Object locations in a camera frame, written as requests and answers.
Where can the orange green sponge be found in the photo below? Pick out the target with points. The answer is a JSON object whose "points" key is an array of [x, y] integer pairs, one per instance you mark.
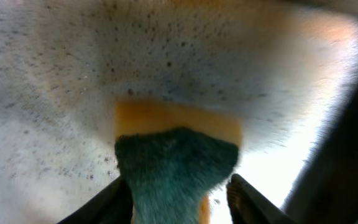
{"points": [[171, 155]]}

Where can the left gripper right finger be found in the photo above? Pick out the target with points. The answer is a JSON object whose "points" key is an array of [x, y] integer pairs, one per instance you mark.
{"points": [[248, 206]]}

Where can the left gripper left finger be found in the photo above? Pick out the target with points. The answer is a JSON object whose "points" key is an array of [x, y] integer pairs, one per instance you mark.
{"points": [[112, 205]]}

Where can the black rectangular soapy tray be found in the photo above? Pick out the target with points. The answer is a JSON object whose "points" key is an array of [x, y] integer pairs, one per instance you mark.
{"points": [[285, 66]]}

